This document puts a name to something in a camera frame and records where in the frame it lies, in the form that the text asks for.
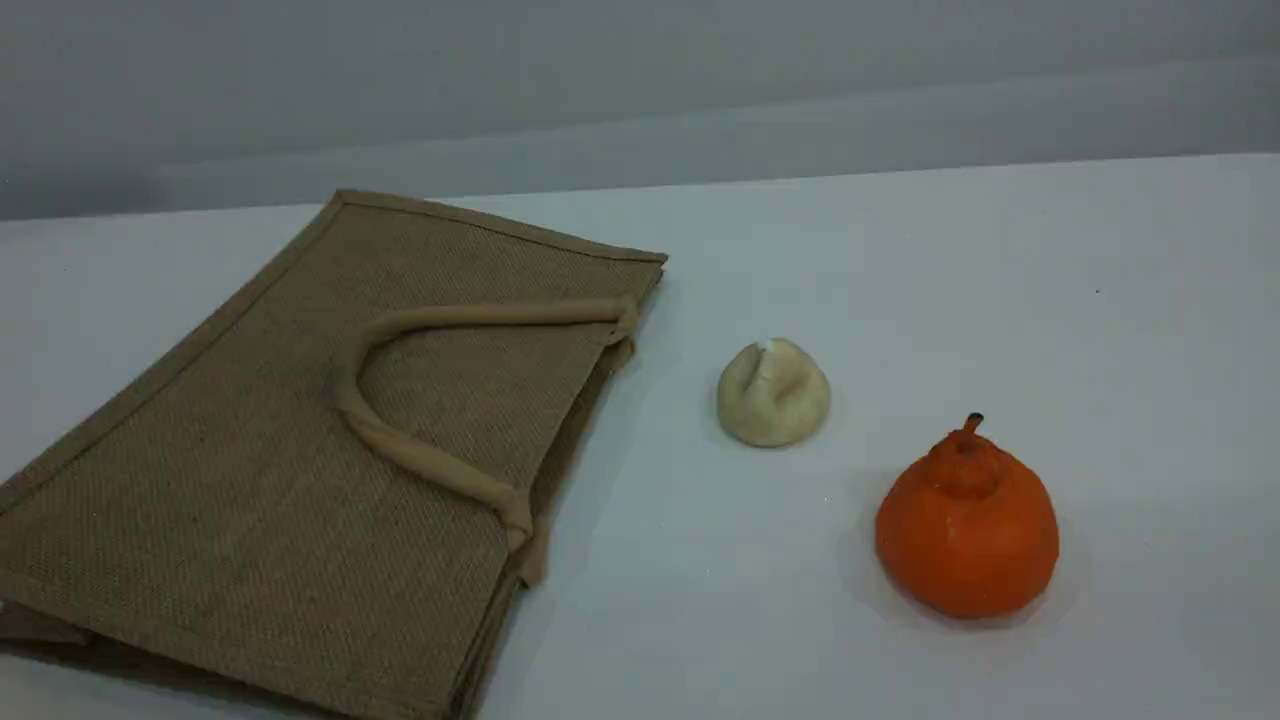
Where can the orange with knobbed stem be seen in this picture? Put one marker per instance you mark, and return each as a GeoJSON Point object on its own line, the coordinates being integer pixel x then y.
{"type": "Point", "coordinates": [965, 540]}

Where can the brown burlap tote bag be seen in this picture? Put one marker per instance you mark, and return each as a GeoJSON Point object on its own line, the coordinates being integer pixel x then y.
{"type": "Point", "coordinates": [250, 440]}

